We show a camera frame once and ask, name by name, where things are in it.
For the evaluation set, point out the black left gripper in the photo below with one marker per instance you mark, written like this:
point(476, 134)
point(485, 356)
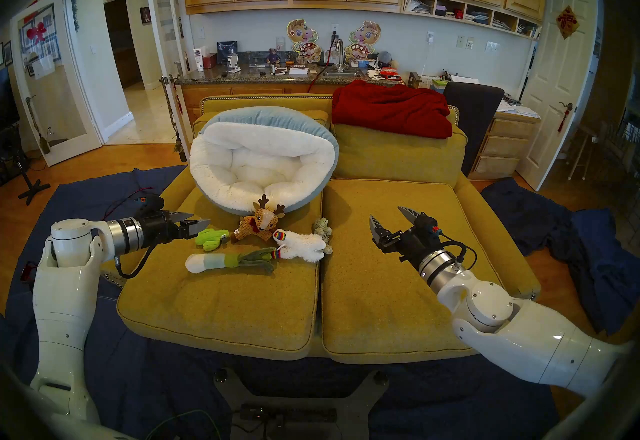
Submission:
point(162, 231)

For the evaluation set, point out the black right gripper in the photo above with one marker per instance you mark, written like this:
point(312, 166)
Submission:
point(412, 246)

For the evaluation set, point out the white green leek plush toy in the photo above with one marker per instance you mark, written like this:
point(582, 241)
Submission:
point(215, 262)

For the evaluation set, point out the white lamb toy rainbow horns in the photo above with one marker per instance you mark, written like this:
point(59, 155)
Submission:
point(305, 245)

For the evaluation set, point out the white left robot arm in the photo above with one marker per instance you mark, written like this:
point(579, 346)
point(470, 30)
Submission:
point(65, 294)

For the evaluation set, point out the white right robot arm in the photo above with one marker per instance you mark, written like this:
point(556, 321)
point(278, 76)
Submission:
point(525, 339)

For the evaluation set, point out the white blue plush dog bed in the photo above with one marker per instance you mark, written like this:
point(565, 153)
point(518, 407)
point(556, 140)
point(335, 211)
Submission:
point(260, 163)

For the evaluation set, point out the green cactus plush toy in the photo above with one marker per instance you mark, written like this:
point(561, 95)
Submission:
point(212, 239)

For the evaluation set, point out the orange reindeer plush toy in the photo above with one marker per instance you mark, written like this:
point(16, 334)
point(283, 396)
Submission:
point(260, 224)

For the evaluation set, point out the yellow sofa seat cushion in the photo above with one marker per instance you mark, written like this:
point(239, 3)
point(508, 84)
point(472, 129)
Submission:
point(225, 309)
point(380, 304)

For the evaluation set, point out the mustard yellow sofa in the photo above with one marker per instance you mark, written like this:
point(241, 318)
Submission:
point(500, 244)

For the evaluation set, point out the red blanket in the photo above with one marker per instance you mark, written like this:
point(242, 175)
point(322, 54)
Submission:
point(390, 108)

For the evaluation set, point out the black office chair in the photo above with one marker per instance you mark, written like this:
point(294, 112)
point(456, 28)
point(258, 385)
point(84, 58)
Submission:
point(472, 113)

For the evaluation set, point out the wooden drawer unit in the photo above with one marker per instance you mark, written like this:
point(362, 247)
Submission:
point(505, 143)

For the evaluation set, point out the granite counter wooden base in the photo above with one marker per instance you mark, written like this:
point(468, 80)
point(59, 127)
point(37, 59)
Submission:
point(240, 75)

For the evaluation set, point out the navy blue floor cloth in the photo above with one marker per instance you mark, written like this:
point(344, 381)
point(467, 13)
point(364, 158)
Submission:
point(150, 379)

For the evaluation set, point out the black floor stand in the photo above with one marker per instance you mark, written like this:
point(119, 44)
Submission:
point(31, 183)

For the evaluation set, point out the white lotion bottle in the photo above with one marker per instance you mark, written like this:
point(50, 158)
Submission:
point(199, 59)

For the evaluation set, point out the white paper stack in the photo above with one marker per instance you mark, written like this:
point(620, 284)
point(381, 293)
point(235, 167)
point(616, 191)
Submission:
point(515, 108)

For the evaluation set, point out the white glass french door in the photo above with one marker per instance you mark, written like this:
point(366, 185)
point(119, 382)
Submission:
point(165, 18)
point(55, 93)

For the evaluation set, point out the chrome sink faucet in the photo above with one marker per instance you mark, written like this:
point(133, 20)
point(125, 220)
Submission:
point(340, 48)

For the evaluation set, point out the red tassel door ornament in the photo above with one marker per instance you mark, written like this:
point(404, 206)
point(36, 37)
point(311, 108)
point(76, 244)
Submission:
point(563, 121)

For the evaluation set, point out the crumpled dark blue blanket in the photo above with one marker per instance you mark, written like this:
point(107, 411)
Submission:
point(600, 254)

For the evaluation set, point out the small framed hallway picture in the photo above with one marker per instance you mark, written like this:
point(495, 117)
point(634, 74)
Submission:
point(145, 15)

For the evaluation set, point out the white panel door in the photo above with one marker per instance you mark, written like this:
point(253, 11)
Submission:
point(555, 83)

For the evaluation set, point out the red heart door decoration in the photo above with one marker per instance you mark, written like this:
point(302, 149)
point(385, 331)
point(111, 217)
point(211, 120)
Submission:
point(36, 32)

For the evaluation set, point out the red diamond door decoration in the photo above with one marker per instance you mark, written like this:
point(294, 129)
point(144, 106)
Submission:
point(567, 22)

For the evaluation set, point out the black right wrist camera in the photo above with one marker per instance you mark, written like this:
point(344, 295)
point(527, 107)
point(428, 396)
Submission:
point(426, 225)

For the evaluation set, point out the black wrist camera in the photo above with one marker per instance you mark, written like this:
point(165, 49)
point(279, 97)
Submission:
point(426, 225)
point(154, 204)

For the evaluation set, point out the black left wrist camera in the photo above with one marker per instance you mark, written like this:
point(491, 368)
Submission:
point(154, 204)

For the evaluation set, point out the small red metal frame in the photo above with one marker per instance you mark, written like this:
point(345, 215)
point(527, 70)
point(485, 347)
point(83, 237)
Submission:
point(27, 274)

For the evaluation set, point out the grey robot base frame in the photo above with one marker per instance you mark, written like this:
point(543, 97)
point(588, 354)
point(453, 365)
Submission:
point(350, 409)

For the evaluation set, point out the cartoon child wall decoration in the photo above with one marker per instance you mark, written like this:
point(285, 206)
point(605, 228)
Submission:
point(365, 36)
point(300, 36)

